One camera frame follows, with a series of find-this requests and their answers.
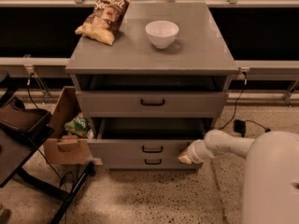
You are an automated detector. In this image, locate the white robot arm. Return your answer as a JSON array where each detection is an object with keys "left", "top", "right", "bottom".
[{"left": 178, "top": 130, "right": 299, "bottom": 224}]

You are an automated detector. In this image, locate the grey bottom drawer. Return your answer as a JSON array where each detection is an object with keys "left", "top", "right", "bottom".
[{"left": 102, "top": 157, "right": 202, "bottom": 171}]

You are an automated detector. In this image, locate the white bowl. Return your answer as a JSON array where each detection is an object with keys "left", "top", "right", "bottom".
[{"left": 145, "top": 21, "right": 179, "bottom": 49}]

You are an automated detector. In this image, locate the grey drawer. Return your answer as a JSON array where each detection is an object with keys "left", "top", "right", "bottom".
[
  {"left": 102, "top": 157, "right": 202, "bottom": 171},
  {"left": 76, "top": 91, "right": 227, "bottom": 118},
  {"left": 88, "top": 118, "right": 209, "bottom": 159}
]

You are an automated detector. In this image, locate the cardboard box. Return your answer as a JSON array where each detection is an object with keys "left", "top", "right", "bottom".
[{"left": 43, "top": 87, "right": 92, "bottom": 165}]

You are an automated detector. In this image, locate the black cable left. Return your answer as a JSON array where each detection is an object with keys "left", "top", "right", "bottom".
[{"left": 25, "top": 72, "right": 76, "bottom": 224}]

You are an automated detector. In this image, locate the sea salt chips bag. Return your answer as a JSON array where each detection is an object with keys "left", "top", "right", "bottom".
[{"left": 75, "top": 0, "right": 133, "bottom": 46}]

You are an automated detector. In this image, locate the grey drawer cabinet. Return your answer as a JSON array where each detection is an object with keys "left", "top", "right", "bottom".
[{"left": 64, "top": 1, "right": 239, "bottom": 172}]

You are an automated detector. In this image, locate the green snack bag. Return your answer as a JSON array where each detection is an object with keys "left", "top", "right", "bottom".
[{"left": 64, "top": 112, "right": 94, "bottom": 139}]

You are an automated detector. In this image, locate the black power adapter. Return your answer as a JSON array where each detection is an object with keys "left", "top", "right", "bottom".
[{"left": 234, "top": 119, "right": 246, "bottom": 136}]

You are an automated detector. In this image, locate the grey top drawer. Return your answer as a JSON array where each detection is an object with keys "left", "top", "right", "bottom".
[{"left": 76, "top": 91, "right": 227, "bottom": 118}]

